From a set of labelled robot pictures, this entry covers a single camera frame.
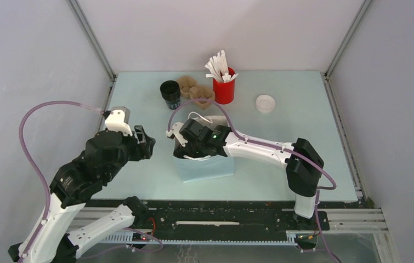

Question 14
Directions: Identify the light blue paper bag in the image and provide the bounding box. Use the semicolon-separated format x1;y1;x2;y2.
173;111;235;182

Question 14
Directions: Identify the black paper coffee cup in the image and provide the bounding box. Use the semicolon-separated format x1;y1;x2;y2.
160;80;181;110

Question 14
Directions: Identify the white plastic cup lid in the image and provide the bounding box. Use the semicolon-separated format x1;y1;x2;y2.
255;94;276;113

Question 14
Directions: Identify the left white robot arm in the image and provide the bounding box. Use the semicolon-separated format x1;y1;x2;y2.
8;107;155;262

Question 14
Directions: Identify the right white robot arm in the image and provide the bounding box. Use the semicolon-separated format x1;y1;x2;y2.
166;118;324;229

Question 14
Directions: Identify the red ribbed cup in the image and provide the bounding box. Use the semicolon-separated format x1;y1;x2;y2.
213;78;236;105

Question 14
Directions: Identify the brown cardboard cup carrier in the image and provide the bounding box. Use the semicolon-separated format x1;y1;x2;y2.
176;76;215;110

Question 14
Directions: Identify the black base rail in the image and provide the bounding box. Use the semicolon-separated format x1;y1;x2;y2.
83;198;331;244

